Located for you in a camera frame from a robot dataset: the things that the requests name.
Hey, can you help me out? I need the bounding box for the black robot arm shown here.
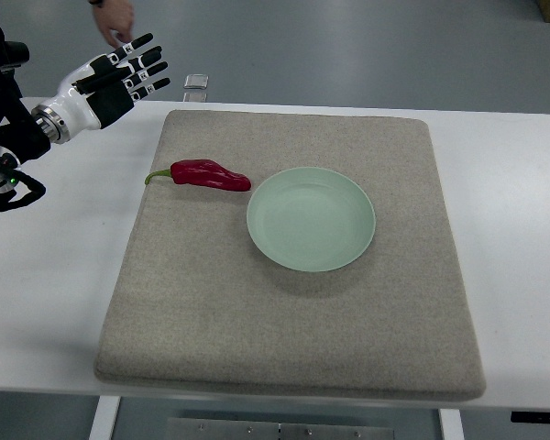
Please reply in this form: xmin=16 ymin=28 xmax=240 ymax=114
xmin=0 ymin=27 xmax=50 ymax=213

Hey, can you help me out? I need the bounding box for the pale green plate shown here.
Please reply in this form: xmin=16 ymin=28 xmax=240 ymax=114
xmin=247 ymin=167 xmax=377 ymax=273

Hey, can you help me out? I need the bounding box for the white left table leg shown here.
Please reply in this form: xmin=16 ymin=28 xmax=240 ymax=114
xmin=88 ymin=396 xmax=121 ymax=440

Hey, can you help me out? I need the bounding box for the white right table leg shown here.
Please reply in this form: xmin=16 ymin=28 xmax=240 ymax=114
xmin=438 ymin=409 xmax=465 ymax=440

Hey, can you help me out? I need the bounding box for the black table control panel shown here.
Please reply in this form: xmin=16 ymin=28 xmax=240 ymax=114
xmin=511 ymin=411 xmax=550 ymax=424

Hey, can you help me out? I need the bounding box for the white table leg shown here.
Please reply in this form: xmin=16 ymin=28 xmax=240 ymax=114
xmin=88 ymin=396 xmax=121 ymax=440
xmin=438 ymin=409 xmax=465 ymax=440

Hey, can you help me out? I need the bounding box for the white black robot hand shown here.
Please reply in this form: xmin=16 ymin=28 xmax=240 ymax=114
xmin=31 ymin=33 xmax=171 ymax=144

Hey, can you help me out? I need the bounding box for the person's bare hand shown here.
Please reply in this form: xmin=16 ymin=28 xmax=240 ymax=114
xmin=89 ymin=0 xmax=134 ymax=49

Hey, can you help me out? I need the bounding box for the red pepper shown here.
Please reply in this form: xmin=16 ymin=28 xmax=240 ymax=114
xmin=144 ymin=159 xmax=252 ymax=192

